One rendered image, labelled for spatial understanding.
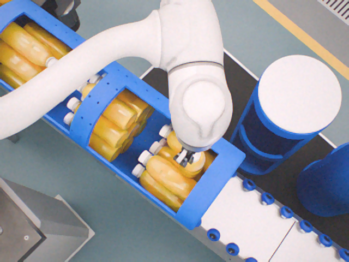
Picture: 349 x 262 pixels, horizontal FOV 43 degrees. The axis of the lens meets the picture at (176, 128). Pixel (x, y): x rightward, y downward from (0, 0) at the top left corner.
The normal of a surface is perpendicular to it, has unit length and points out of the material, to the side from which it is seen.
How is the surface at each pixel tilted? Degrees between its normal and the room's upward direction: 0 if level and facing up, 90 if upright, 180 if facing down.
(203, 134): 82
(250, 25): 0
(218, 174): 6
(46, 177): 0
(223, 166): 19
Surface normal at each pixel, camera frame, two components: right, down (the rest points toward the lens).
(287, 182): 0.00, -0.25
